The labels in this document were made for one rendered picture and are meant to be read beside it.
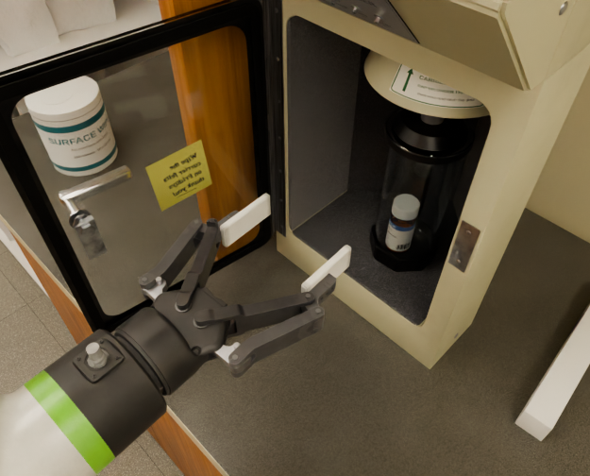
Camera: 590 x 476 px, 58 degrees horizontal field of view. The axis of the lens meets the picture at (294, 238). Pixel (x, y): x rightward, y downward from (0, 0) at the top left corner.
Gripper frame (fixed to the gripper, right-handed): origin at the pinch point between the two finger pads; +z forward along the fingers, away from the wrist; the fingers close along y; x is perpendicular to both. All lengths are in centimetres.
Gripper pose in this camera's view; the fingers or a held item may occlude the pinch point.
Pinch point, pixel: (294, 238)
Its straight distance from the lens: 56.0
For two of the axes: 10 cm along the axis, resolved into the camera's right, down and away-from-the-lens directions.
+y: -7.4, -5.0, 4.5
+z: 6.7, -5.5, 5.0
